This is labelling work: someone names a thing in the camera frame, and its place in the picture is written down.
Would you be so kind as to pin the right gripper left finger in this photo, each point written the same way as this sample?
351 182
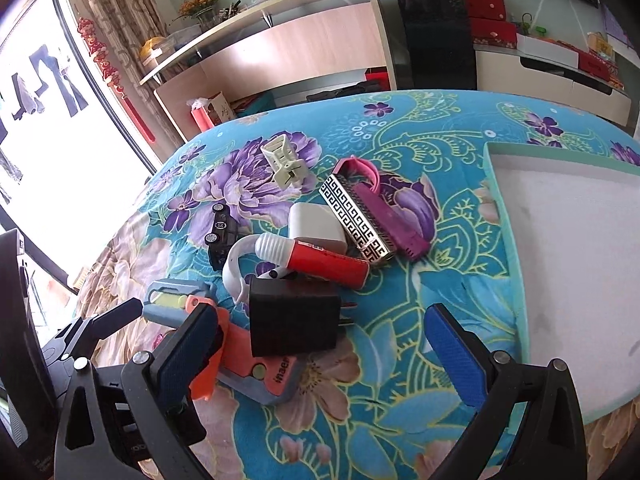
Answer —
156 386

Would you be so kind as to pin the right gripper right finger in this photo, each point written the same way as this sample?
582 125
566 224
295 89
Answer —
550 443

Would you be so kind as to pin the blue orange small knife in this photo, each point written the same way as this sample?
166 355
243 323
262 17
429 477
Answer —
165 300

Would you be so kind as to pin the black power adapter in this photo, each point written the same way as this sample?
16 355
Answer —
294 317

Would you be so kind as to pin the black toy car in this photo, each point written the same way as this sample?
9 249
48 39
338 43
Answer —
222 236

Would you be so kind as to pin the gold greek-pattern harmonica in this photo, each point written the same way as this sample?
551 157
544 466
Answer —
366 234

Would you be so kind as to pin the red white glue bottle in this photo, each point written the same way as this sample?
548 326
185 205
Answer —
312 260

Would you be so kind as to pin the white charger cube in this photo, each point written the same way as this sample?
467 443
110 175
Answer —
316 224

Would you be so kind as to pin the white plastic clip holder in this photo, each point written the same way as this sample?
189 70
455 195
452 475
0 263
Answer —
287 168

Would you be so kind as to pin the white round camera gadget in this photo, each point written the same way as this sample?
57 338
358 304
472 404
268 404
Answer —
235 267

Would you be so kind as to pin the pink smart watch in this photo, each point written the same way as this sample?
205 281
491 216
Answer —
361 167

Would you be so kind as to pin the teal shallow cardboard tray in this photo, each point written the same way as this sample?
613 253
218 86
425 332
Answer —
570 223

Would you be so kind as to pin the red gift bag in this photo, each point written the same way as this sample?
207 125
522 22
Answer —
199 109

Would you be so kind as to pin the red chinese knot decoration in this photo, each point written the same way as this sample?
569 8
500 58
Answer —
110 74

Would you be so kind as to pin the white tv console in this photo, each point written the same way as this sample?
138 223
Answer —
506 71

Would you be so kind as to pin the yellow flower vase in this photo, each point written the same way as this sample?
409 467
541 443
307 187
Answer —
207 13

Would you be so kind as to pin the white flat box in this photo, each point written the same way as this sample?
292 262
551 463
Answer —
548 51

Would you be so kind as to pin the black fridge cabinet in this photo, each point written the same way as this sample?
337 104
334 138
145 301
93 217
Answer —
440 45

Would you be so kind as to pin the red gift box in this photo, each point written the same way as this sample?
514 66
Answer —
495 33

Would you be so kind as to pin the wooden sideboard with shelf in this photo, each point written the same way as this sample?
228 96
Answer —
270 45

